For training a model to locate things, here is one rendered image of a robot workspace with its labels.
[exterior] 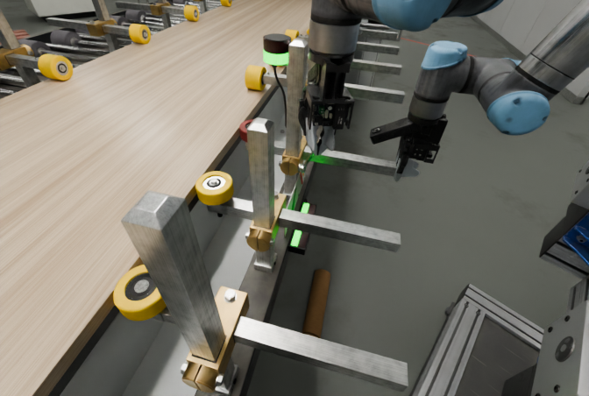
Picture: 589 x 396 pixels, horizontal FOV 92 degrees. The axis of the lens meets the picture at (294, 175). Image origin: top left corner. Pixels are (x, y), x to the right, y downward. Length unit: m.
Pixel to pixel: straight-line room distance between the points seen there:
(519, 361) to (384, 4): 1.31
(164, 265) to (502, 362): 1.28
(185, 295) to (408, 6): 0.36
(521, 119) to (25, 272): 0.83
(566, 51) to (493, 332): 1.09
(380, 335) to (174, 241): 1.30
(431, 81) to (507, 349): 1.06
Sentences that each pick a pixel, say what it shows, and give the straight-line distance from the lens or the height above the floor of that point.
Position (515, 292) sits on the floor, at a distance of 1.91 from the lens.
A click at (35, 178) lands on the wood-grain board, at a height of 0.90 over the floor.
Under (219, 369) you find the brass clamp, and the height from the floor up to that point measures 0.86.
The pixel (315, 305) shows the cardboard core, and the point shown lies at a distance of 1.39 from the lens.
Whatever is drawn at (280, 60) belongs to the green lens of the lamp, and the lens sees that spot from 0.66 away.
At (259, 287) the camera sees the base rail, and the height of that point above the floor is 0.70.
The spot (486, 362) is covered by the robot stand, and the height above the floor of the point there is 0.21.
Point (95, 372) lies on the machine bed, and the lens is 0.68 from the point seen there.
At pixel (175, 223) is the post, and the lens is 0.25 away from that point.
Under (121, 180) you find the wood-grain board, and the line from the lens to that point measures 0.73.
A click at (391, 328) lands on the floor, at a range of 1.52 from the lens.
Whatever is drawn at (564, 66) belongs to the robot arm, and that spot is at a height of 1.20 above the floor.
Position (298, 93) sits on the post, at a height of 1.05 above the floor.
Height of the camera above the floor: 1.33
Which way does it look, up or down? 41 degrees down
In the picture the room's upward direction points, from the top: 3 degrees clockwise
